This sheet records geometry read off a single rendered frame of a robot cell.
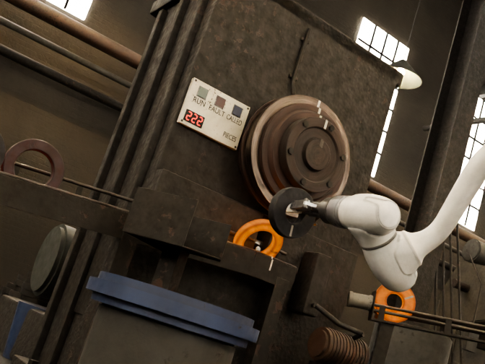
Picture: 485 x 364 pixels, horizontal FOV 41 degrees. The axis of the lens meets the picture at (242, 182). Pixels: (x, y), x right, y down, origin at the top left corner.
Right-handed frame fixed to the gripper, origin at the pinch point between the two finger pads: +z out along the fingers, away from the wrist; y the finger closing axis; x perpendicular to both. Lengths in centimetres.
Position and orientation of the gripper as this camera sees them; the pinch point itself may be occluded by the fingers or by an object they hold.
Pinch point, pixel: (294, 207)
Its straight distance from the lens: 199.3
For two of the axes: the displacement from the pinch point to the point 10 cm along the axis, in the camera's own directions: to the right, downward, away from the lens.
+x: 3.2, -9.3, 1.8
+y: 8.0, 3.7, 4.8
